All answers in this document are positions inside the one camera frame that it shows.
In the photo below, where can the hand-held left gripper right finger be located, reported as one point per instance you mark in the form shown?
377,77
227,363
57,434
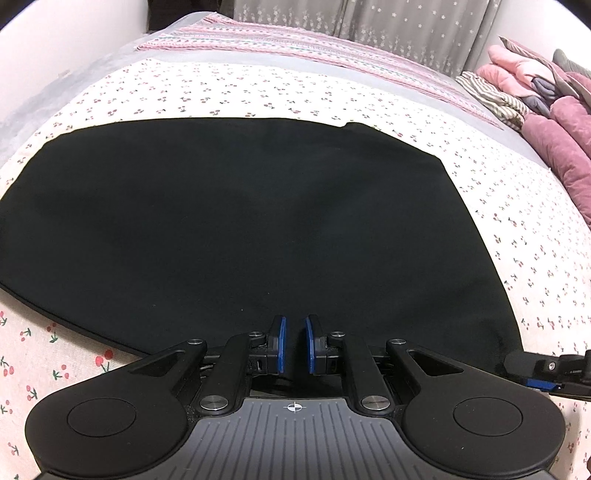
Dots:
310,345

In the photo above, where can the cherry print bed sheet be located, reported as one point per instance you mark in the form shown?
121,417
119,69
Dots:
508,207

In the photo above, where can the black pants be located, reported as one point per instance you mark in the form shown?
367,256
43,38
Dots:
231,207

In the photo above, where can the pink striped blanket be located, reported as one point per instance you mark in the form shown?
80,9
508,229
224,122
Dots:
277,41

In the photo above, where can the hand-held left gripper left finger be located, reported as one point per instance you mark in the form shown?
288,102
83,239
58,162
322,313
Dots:
280,345

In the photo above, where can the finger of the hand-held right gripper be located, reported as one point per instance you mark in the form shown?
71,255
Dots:
545,384
521,364

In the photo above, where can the mauve and grey folded quilt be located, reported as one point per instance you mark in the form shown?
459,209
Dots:
563,138

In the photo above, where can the pink and grey folded blanket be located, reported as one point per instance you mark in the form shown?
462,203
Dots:
508,69

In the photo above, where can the grey star print curtain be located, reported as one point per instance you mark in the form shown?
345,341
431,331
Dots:
392,23

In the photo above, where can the grey bed cover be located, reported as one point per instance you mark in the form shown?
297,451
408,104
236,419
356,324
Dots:
383,71

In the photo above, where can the grey white striped cloth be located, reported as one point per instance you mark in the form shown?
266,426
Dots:
489,97

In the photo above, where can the mauve pillow with grey edge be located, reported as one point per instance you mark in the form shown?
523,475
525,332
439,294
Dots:
579,81

